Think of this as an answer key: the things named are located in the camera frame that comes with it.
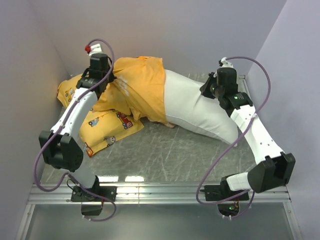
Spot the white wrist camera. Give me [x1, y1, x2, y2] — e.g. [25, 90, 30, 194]
[84, 43, 103, 56]
[218, 57, 234, 69]

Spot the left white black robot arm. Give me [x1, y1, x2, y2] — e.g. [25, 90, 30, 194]
[39, 53, 114, 201]

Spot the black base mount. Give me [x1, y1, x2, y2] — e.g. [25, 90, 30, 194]
[70, 186, 117, 217]
[199, 183, 255, 220]

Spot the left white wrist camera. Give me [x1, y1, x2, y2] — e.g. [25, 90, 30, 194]
[84, 43, 103, 56]

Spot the orange Mickey Mouse pillowcase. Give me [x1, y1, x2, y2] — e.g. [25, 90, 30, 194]
[93, 56, 168, 125]

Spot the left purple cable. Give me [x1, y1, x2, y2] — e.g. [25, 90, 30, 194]
[33, 38, 118, 222]

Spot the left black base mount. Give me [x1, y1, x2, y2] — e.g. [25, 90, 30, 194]
[70, 186, 117, 217]

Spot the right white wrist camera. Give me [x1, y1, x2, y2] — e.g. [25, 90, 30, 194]
[218, 57, 234, 69]

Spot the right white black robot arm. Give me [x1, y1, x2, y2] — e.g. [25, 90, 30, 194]
[201, 67, 296, 200]

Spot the yellow vehicle print pillow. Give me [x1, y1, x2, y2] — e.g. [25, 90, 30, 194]
[56, 73, 145, 158]

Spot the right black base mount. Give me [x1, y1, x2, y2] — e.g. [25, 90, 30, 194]
[199, 183, 255, 220]

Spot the white pillow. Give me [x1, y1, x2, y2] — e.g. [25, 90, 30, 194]
[164, 69, 239, 145]

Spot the aluminium frame rail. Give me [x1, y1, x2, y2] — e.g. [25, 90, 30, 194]
[14, 74, 298, 240]

